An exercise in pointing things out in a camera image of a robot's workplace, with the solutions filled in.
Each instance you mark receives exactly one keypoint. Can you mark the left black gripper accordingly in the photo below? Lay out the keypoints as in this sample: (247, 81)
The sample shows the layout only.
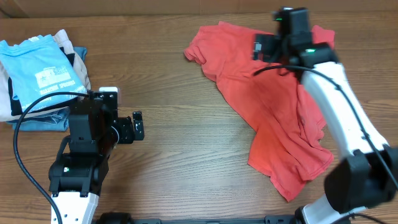
(128, 135)

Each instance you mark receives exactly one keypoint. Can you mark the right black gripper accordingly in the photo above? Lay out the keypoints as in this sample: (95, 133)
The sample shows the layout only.
(268, 45)

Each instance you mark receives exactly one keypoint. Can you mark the red t-shirt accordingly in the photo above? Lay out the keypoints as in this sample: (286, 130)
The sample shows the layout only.
(287, 121)

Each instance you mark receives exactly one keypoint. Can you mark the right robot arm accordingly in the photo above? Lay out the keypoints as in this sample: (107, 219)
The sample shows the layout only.
(367, 173)

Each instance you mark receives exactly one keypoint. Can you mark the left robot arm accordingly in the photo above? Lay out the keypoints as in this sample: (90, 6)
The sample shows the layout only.
(81, 164)

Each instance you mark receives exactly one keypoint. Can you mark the light blue printed t-shirt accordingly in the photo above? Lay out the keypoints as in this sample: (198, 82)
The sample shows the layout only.
(38, 67)

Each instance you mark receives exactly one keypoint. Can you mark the beige folded garment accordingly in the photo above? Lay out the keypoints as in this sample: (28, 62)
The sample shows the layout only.
(79, 67)

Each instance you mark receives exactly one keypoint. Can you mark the black folded garment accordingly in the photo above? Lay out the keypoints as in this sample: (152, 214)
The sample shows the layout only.
(16, 108)

